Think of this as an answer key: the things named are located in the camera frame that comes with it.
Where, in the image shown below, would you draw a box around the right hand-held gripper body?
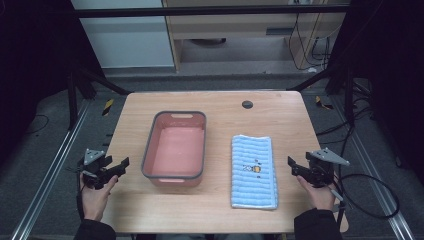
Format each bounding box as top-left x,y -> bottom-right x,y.
305,147 -> 351,189

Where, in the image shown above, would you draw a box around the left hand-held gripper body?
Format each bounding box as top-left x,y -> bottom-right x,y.
78,148 -> 112,191

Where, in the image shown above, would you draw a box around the person's right hand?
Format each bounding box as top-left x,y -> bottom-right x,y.
296,175 -> 336,212

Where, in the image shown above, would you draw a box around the person's left hand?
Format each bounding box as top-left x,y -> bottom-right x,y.
80,175 -> 120,222

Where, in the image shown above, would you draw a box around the blue striped towel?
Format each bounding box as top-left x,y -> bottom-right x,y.
230,134 -> 280,211

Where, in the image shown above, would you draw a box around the yellow black tape strip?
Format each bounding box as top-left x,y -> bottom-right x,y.
314,95 -> 335,111
101,98 -> 115,117

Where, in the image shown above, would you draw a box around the pink basin with grey rim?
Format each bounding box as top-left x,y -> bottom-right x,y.
140,110 -> 208,188

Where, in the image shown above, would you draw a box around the black metal stand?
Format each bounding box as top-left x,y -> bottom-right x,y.
286,64 -> 356,128
66,64 -> 133,132

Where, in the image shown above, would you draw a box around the black curtain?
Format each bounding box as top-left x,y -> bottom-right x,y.
0,0 -> 101,168
328,0 -> 424,188

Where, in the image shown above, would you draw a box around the white cabinet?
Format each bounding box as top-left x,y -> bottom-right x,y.
70,0 -> 176,70

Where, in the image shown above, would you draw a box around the light wooden desk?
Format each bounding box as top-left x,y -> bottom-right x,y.
161,0 -> 351,72

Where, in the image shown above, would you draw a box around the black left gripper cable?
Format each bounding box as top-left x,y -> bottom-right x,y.
75,166 -> 85,222

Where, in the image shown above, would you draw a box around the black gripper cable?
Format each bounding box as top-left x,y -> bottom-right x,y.
329,173 -> 401,231
75,166 -> 85,222

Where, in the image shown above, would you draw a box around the silver floor rail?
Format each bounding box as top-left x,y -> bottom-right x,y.
329,94 -> 416,240
9,99 -> 92,240

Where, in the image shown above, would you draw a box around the black floor cables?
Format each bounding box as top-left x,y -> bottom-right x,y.
314,79 -> 378,148

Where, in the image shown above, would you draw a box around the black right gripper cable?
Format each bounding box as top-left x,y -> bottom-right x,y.
329,173 -> 401,231

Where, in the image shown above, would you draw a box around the black hanging cables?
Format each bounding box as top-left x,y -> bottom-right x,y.
287,12 -> 332,72

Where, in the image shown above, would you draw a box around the black horizontal frame bar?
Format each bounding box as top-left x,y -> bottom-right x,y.
72,4 -> 350,20

